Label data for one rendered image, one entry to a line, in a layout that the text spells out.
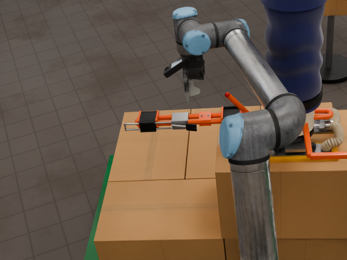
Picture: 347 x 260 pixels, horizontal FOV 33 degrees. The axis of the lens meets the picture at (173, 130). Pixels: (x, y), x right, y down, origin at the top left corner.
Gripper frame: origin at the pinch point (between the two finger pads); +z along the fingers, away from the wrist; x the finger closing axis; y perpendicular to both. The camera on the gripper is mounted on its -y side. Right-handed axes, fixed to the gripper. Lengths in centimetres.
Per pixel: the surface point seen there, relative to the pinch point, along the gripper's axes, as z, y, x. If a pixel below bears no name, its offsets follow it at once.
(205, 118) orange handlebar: 12.5, 5.9, -0.6
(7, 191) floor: 121, -137, 73
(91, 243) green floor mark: 121, -71, 28
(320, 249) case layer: 75, 53, -17
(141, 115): 11.6, -21.2, 2.1
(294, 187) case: 36, 41, -19
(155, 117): 11.6, -15.3, 0.3
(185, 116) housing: 12.4, -2.6, 1.2
